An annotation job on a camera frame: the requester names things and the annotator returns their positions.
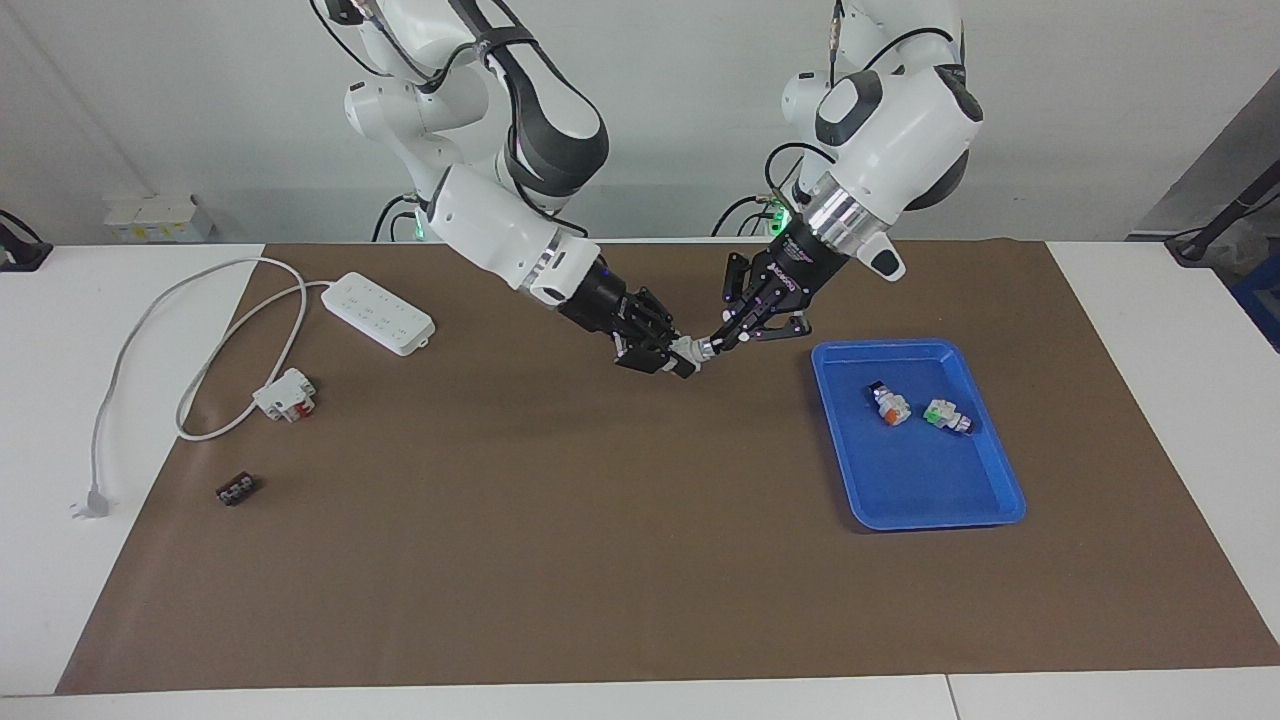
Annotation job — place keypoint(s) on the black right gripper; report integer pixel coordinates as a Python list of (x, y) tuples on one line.
[(598, 300)]

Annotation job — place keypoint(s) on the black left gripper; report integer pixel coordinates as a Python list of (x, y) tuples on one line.
[(800, 270)]

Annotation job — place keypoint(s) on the white selector switch black knob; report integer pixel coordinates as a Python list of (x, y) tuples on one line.
[(692, 350)]

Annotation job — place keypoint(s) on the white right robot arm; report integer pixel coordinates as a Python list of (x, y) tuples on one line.
[(490, 220)]

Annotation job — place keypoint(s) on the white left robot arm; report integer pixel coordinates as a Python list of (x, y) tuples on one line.
[(900, 130)]

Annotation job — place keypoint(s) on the brown table mat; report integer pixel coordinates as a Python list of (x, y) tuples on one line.
[(560, 540)]

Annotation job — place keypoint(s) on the blue plastic tray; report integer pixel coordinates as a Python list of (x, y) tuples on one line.
[(920, 480)]

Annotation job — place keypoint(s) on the white power strip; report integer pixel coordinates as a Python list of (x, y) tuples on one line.
[(380, 315)]

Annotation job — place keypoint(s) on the white circuit breaker red lever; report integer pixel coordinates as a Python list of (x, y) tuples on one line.
[(283, 396)]

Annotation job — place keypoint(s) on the small dark terminal block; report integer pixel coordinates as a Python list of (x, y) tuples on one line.
[(237, 490)]

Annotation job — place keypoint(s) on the black stand pole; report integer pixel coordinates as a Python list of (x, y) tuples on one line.
[(1225, 215)]

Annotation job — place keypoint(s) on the blue crate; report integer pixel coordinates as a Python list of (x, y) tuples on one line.
[(1262, 300)]

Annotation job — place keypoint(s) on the white cardboard box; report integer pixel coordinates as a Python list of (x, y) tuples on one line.
[(155, 218)]

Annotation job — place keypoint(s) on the selector switch with orange block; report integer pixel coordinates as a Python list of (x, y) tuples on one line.
[(890, 405)]

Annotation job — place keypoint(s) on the selector switch with green block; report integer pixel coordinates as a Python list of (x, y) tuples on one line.
[(945, 415)]

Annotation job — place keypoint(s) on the black clamp mount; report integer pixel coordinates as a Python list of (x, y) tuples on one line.
[(20, 248)]

